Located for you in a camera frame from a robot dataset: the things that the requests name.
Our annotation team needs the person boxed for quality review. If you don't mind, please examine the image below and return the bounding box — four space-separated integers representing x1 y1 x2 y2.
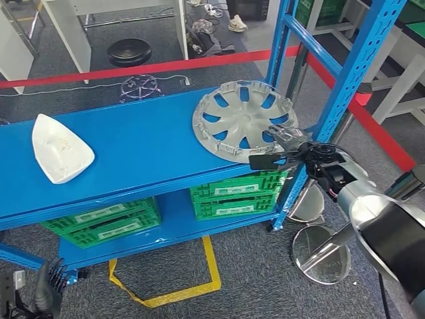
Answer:
227 0 249 33

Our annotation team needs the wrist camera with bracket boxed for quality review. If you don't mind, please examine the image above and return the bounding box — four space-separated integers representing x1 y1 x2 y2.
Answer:
248 150 301 173
0 269 26 319

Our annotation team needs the black round stool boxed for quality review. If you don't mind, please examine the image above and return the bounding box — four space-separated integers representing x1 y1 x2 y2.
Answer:
106 38 152 68

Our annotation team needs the white table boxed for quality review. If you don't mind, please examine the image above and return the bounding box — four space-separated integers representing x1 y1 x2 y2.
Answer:
41 0 189 84

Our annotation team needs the green crate stack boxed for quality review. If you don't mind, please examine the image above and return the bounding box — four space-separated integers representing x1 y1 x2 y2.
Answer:
294 0 348 28

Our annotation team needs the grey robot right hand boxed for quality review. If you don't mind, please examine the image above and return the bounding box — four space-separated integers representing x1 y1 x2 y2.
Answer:
265 124 313 155

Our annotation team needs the white plastic shell part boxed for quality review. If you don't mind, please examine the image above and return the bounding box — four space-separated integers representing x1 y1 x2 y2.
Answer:
32 113 96 185

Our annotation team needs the white cabinet panel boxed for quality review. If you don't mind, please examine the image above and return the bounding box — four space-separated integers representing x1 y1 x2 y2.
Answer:
0 9 35 96

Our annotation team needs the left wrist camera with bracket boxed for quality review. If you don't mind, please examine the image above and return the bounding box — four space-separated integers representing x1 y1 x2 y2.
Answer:
0 269 26 319

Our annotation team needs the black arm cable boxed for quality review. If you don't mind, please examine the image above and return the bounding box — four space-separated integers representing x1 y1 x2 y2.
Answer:
378 272 389 319

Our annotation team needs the green folding crate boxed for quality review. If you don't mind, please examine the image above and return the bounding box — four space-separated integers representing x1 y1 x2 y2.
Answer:
189 169 289 222
40 197 162 249

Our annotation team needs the black microwave oven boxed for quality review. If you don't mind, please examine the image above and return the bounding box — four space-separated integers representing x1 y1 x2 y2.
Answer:
239 0 270 21

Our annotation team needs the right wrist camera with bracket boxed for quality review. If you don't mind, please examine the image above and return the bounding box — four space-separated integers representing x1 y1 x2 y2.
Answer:
248 150 301 173

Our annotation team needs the grey plastic wheel hubcap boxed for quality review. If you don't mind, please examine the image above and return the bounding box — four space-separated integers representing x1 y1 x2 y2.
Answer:
192 79 298 165

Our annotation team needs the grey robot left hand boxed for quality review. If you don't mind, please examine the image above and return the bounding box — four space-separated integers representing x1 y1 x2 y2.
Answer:
33 257 69 319

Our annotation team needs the grey bag pile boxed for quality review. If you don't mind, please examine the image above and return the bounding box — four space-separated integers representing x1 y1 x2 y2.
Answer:
185 19 237 57

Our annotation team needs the red barrier belt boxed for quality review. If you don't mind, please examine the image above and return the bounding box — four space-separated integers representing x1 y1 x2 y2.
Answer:
305 53 417 173
0 46 301 91

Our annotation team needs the white workbench frame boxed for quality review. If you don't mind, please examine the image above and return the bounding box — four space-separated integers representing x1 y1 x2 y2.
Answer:
305 0 425 128

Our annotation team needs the dark stanchion pole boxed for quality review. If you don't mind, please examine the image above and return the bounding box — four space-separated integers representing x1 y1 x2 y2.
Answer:
285 47 309 104

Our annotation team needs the white power strip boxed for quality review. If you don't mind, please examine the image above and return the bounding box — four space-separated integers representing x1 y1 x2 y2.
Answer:
204 3 223 19

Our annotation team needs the chrome star chair base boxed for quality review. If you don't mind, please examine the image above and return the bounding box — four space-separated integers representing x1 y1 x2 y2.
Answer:
120 74 164 103

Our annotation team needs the blue metal shelf rack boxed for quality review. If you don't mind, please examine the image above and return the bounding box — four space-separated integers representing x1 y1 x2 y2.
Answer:
0 0 409 285

